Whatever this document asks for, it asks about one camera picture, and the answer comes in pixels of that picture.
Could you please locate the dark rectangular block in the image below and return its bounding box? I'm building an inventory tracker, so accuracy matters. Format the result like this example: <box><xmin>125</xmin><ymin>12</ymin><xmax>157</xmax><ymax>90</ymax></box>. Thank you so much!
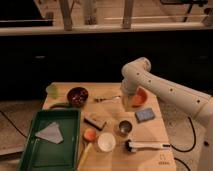
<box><xmin>84</xmin><ymin>116</ymin><xmax>106</xmax><ymax>131</ymax></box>

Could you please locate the orange-headed yellow spatula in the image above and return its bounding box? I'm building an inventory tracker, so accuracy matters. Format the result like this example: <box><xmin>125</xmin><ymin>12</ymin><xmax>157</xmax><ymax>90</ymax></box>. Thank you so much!
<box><xmin>77</xmin><ymin>128</ymin><xmax>96</xmax><ymax>171</ymax></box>

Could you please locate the green plastic tray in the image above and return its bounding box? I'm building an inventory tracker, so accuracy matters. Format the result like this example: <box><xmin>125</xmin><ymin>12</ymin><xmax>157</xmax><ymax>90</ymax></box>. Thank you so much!
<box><xmin>18</xmin><ymin>109</ymin><xmax>80</xmax><ymax>171</ymax></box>

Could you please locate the white dish brush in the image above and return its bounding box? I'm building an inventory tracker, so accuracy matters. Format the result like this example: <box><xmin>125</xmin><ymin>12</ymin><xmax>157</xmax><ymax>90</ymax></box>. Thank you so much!
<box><xmin>125</xmin><ymin>139</ymin><xmax>170</xmax><ymax>153</ymax></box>

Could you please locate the black power cable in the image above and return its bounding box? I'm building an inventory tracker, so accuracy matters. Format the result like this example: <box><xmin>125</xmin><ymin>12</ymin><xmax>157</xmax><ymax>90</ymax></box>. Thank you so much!
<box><xmin>170</xmin><ymin>116</ymin><xmax>198</xmax><ymax>171</ymax></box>

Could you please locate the blue sponge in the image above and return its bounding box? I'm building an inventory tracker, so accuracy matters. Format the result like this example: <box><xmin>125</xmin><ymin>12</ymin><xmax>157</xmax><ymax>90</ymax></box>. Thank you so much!
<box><xmin>135</xmin><ymin>108</ymin><xmax>155</xmax><ymax>123</ymax></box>

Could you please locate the dark brown bowl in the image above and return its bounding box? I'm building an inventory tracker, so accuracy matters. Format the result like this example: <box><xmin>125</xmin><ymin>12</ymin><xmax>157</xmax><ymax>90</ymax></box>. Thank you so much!
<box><xmin>67</xmin><ymin>87</ymin><xmax>89</xmax><ymax>108</ymax></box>

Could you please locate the small metal cup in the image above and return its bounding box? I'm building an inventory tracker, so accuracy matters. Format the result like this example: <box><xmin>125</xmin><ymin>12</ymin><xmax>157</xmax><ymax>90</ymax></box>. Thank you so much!
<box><xmin>118</xmin><ymin>120</ymin><xmax>132</xmax><ymax>136</ymax></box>

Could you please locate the grey folded cloth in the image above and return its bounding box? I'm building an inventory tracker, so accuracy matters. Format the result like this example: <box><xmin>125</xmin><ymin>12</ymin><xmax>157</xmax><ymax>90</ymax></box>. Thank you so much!
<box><xmin>35</xmin><ymin>122</ymin><xmax>63</xmax><ymax>144</ymax></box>

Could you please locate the white cup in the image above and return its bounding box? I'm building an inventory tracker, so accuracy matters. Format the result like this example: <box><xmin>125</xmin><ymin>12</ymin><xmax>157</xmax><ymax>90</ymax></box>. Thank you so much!
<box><xmin>97</xmin><ymin>132</ymin><xmax>116</xmax><ymax>152</ymax></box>

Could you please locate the light green cup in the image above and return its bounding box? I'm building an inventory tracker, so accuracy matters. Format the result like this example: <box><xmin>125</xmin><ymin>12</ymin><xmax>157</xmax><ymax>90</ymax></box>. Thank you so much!
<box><xmin>46</xmin><ymin>84</ymin><xmax>59</xmax><ymax>99</ymax></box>

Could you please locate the metal fork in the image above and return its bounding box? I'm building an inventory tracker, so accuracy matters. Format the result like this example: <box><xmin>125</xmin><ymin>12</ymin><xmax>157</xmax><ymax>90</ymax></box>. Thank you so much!
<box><xmin>94</xmin><ymin>96</ymin><xmax>121</xmax><ymax>103</ymax></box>

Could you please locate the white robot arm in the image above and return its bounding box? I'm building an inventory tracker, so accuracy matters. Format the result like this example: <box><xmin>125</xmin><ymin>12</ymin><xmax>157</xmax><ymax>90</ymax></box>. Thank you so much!
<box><xmin>121</xmin><ymin>57</ymin><xmax>213</xmax><ymax>171</ymax></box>

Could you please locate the green curved vegetable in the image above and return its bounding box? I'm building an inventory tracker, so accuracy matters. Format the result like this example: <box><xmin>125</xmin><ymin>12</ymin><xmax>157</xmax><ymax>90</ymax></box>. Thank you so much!
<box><xmin>49</xmin><ymin>103</ymin><xmax>71</xmax><ymax>109</ymax></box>

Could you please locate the orange bowl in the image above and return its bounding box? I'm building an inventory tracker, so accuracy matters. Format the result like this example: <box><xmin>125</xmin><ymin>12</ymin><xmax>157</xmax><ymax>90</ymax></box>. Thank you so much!
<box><xmin>132</xmin><ymin>88</ymin><xmax>147</xmax><ymax>107</ymax></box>

